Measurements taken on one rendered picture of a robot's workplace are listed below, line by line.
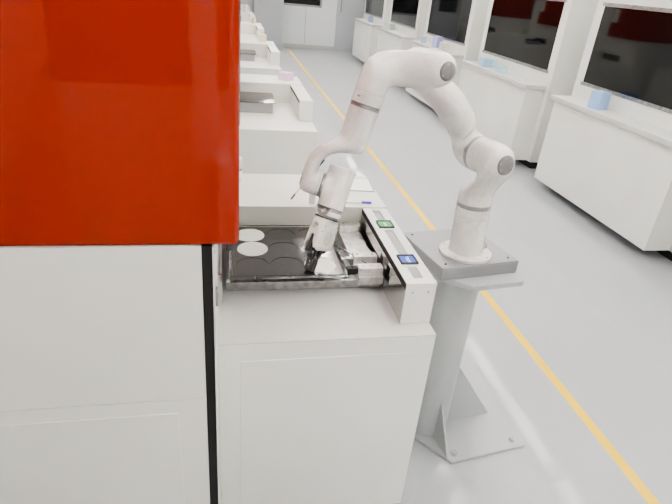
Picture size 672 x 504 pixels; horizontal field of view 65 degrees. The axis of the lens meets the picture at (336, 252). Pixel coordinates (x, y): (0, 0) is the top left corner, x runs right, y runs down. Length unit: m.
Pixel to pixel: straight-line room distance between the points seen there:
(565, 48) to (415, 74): 4.69
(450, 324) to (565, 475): 0.83
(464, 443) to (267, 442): 1.01
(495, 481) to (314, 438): 0.90
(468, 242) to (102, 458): 1.30
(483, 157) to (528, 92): 4.42
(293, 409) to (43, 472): 0.65
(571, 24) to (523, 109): 0.91
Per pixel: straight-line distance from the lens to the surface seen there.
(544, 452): 2.58
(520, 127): 6.27
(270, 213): 1.95
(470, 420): 2.56
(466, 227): 1.90
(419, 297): 1.58
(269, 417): 1.66
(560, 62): 6.21
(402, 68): 1.59
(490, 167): 1.78
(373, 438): 1.81
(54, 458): 1.48
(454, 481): 2.33
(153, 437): 1.41
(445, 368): 2.19
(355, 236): 1.96
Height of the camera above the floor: 1.72
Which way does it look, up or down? 27 degrees down
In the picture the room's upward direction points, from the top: 6 degrees clockwise
